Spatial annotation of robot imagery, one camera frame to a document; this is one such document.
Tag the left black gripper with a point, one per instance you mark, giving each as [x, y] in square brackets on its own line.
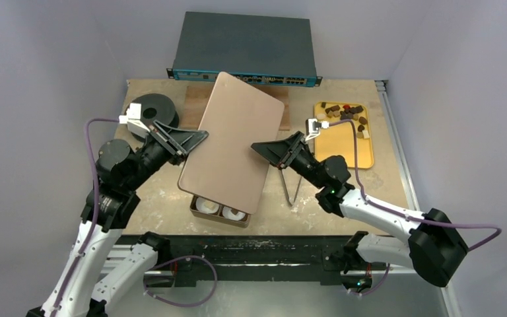
[178, 142]

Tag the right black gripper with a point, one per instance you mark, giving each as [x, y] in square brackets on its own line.
[290, 150]

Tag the brown box lid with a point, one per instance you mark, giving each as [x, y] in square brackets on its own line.
[224, 168]

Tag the brown chocolate box tray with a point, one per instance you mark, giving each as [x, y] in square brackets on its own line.
[218, 217]

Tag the cream striped chocolate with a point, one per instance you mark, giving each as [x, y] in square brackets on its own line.
[211, 205]

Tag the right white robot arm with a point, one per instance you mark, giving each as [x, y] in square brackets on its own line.
[427, 242]

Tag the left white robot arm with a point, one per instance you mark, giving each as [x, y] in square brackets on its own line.
[117, 172]

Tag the black filament spool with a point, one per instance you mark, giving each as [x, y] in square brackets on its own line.
[157, 107]

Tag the wooden board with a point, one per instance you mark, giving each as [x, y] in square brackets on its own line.
[197, 97]

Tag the yellow plastic tray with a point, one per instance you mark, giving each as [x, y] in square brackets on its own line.
[352, 141]

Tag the white paper cup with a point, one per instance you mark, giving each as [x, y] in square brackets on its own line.
[200, 206]
[233, 214]

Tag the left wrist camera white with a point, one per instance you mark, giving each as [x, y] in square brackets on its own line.
[132, 119]

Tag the blue network switch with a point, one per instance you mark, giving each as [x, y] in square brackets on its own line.
[258, 50]

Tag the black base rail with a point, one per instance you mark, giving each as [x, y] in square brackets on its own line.
[322, 259]

